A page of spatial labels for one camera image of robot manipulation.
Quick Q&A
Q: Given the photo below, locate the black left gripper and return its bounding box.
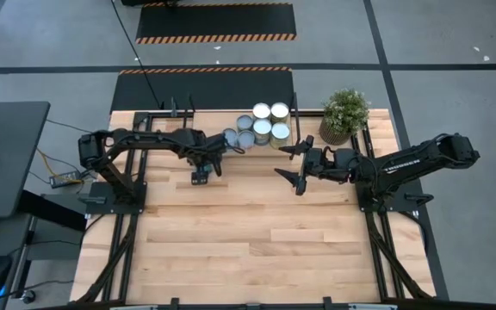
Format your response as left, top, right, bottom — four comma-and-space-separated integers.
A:
187, 143, 226, 187

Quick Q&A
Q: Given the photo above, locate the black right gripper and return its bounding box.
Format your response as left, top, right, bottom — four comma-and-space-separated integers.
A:
274, 134, 337, 197

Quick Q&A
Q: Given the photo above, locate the yellow carrots can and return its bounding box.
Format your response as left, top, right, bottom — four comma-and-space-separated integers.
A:
270, 121, 291, 150

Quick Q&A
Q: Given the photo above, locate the white vegetable print can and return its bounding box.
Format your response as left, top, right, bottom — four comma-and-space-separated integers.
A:
223, 127, 239, 150

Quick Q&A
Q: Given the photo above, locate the blue and yellow peas can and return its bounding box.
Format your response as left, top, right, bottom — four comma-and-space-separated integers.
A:
252, 119, 273, 146

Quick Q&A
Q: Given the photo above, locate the silver-topped food can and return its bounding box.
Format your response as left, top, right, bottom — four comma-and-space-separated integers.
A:
270, 102, 290, 122
235, 114, 255, 133
251, 102, 272, 121

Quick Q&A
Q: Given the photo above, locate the diced tomatoes can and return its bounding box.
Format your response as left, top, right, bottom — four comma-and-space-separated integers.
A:
237, 129, 257, 151

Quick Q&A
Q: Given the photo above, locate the potted plant in ribbed pot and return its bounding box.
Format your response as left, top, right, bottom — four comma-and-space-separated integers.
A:
318, 88, 372, 146

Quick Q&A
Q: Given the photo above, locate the black power adapter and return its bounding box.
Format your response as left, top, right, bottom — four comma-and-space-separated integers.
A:
49, 170, 82, 189

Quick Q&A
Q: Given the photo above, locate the black desk base beam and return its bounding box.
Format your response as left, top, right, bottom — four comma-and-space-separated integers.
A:
17, 191, 88, 233

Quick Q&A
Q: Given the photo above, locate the dark grey desk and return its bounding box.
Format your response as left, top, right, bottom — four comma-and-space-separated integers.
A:
0, 101, 52, 220

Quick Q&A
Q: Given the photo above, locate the black wire shelf rack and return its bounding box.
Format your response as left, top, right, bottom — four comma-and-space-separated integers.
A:
182, 92, 303, 161

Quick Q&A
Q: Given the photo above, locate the thin black desk cable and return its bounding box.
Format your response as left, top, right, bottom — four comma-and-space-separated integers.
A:
45, 119, 96, 133

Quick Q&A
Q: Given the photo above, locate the black floor cable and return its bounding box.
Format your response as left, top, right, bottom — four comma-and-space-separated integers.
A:
109, 0, 165, 111

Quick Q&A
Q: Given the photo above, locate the yellow cable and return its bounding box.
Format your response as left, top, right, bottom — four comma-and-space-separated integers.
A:
36, 148, 81, 184

